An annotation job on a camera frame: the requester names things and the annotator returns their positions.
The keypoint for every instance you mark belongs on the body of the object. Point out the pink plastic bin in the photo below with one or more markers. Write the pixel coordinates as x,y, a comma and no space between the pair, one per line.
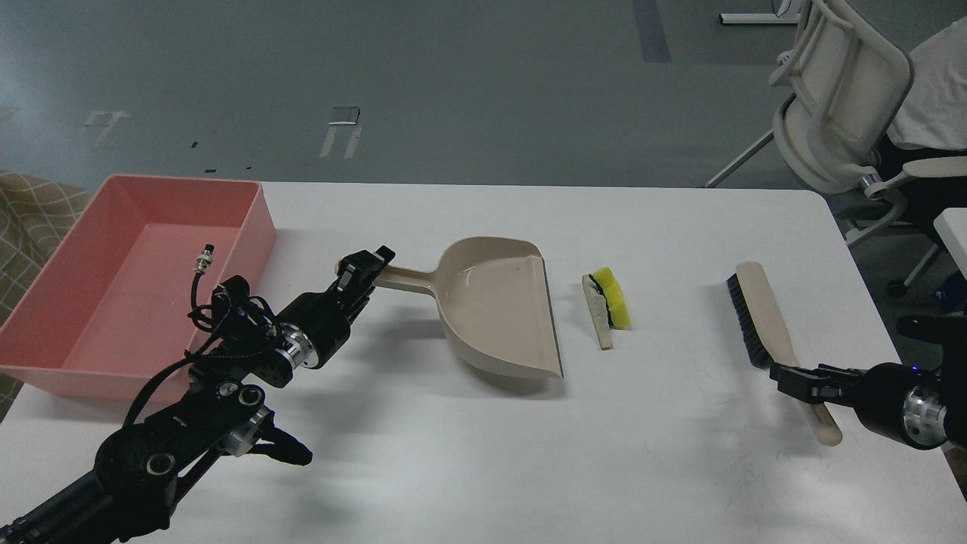
111,307

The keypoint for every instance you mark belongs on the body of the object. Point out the beige hand brush black bristles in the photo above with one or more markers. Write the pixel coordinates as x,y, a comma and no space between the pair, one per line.
768,343

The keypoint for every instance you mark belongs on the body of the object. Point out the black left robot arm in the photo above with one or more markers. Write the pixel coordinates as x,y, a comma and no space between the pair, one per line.
201,409

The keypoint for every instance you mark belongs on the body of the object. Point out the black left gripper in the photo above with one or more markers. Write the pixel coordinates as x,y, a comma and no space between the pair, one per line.
316,324

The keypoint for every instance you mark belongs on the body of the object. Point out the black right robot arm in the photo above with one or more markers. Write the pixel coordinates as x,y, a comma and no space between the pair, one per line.
950,333

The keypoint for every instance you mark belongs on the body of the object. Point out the beige plastic dustpan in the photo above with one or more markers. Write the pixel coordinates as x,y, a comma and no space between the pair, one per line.
493,299

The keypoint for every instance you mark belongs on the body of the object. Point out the yellow sponge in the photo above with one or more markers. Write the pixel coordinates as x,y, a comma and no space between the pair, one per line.
607,285

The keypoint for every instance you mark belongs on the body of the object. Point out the beige patterned cloth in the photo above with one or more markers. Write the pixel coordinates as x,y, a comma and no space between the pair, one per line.
36,214

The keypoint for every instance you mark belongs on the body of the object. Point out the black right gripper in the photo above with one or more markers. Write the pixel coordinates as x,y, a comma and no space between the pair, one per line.
897,402

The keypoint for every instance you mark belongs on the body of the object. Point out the white office chair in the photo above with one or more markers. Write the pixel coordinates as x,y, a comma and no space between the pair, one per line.
847,82

